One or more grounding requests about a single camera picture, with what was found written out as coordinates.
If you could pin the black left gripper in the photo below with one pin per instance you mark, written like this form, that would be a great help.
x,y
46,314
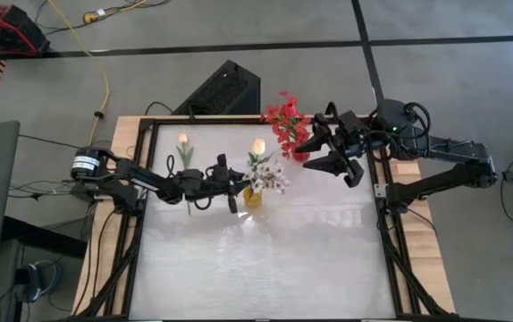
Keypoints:
x,y
198,185

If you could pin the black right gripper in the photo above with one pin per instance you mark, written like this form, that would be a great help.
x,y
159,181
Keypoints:
x,y
355,145

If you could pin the red artificial flower bunch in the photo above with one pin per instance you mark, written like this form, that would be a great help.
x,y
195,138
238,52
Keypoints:
x,y
283,129

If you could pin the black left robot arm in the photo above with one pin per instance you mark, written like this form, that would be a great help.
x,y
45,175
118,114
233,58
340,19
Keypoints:
x,y
145,179

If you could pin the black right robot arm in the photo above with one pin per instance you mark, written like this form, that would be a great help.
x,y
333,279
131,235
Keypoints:
x,y
453,154

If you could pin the yellow glass vase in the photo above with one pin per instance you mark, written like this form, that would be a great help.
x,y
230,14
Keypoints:
x,y
253,200

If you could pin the red glass vase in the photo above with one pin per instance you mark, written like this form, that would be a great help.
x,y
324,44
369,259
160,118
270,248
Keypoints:
x,y
301,156

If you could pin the black computer tower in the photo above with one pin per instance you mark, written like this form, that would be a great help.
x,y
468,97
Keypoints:
x,y
225,91

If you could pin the black headphones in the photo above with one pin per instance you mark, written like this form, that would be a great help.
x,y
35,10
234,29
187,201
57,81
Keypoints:
x,y
37,282

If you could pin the yellow power plug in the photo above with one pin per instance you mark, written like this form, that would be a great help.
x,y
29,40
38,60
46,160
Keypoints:
x,y
91,17

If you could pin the red black tool case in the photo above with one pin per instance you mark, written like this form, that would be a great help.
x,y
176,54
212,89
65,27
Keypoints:
x,y
2,29

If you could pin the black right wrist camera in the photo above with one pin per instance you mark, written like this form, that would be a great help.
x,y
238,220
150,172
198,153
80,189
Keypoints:
x,y
350,121

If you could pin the black aluminium table frame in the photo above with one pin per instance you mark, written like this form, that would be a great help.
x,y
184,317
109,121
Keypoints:
x,y
221,120

